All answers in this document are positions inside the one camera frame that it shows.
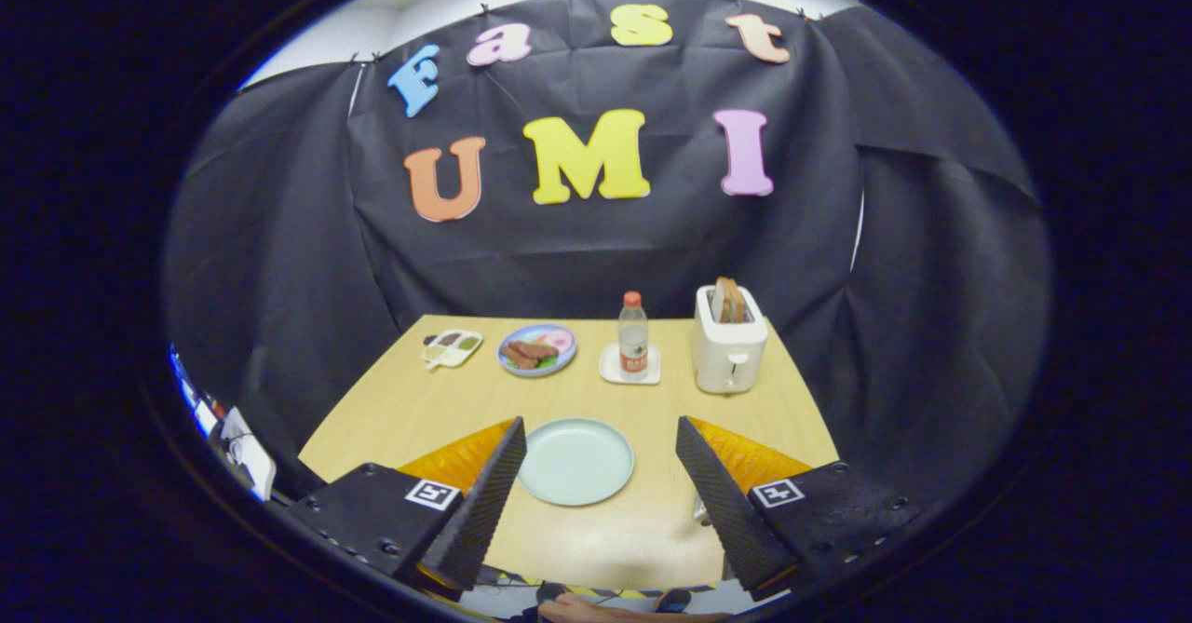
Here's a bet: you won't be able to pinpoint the white sauce dish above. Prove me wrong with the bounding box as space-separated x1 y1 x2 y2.
421 329 484 371

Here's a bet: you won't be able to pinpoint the blue food plate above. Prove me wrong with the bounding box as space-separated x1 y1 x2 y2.
497 324 578 378

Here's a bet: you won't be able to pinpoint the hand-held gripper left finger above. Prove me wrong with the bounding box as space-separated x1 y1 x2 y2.
279 416 528 601

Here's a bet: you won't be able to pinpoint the brown sausage pieces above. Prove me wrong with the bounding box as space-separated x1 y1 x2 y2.
501 341 560 370

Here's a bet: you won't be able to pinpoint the white square coaster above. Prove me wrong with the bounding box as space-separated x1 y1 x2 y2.
599 343 662 386

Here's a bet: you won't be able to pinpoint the white toaster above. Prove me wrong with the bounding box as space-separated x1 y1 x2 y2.
691 285 769 395

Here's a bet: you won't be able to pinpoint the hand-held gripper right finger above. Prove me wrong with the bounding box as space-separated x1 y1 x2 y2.
675 415 923 603

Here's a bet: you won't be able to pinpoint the clear plastic water bottle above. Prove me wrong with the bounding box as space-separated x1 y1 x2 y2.
618 291 650 381

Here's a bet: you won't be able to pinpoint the toasted bread slices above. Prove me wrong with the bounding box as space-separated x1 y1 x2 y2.
711 277 748 324

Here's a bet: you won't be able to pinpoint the light green plate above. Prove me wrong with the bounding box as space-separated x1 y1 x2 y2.
517 417 636 508

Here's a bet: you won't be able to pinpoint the black backdrop cloth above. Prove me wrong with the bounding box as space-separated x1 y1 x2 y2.
158 0 1053 512

